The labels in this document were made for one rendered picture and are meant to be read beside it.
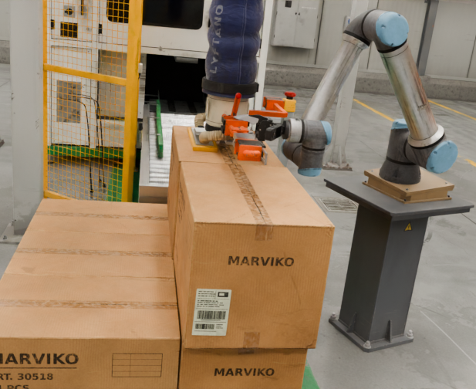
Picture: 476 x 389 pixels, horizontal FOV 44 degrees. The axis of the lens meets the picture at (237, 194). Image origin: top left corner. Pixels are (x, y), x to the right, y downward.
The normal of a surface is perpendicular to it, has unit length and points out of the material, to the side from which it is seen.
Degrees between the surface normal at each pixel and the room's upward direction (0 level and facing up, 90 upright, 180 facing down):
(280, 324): 90
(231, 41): 71
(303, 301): 90
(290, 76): 90
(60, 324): 0
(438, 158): 98
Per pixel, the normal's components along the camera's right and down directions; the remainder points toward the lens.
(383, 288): 0.47, 0.32
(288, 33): 0.14, 0.32
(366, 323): -0.88, 0.07
